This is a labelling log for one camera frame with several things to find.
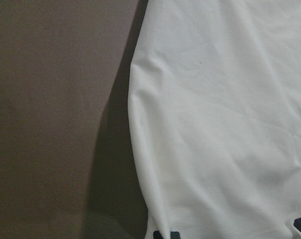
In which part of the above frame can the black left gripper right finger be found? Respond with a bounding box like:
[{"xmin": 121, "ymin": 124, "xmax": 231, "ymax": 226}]
[{"xmin": 170, "ymin": 232, "xmax": 181, "ymax": 239}]

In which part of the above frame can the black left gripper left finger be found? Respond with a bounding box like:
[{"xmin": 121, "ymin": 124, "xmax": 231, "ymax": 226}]
[{"xmin": 153, "ymin": 231, "xmax": 164, "ymax": 239}]

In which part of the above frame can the cream long-sleeve cat shirt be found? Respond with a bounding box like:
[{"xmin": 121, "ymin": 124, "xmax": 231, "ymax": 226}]
[{"xmin": 128, "ymin": 0, "xmax": 301, "ymax": 239}]

